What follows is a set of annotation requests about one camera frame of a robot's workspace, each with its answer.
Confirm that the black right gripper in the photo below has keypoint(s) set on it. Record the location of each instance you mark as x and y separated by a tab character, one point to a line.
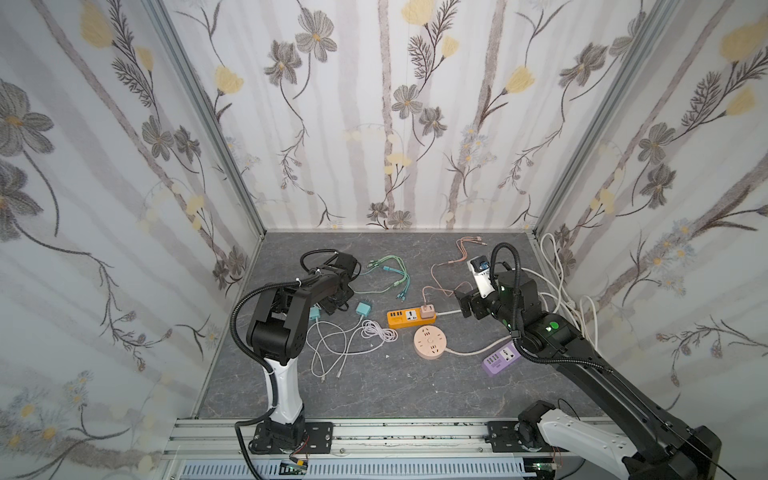
475	302

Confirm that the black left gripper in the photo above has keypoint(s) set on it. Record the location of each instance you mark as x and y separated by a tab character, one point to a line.
344	289

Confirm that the pink charger cube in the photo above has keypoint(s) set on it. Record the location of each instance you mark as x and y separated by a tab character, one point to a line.
427	312

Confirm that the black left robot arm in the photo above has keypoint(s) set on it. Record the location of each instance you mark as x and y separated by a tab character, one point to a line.
270	326

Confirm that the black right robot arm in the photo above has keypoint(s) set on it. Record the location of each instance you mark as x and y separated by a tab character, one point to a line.
651	443

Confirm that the purple power strip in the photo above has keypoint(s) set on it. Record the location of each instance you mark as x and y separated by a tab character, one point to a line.
500	359

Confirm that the orange power strip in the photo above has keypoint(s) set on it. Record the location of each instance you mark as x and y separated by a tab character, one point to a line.
406	318

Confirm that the pink round power strip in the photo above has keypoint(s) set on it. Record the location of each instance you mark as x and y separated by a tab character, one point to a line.
429	342

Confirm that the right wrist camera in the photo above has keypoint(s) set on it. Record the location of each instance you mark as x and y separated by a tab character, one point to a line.
479	266

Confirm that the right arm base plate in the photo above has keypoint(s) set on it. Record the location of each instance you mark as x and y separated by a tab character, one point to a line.
516	437

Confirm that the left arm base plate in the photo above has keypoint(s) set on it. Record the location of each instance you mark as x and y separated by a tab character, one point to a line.
301	437

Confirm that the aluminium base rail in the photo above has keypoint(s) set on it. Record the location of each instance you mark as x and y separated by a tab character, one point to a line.
453	448

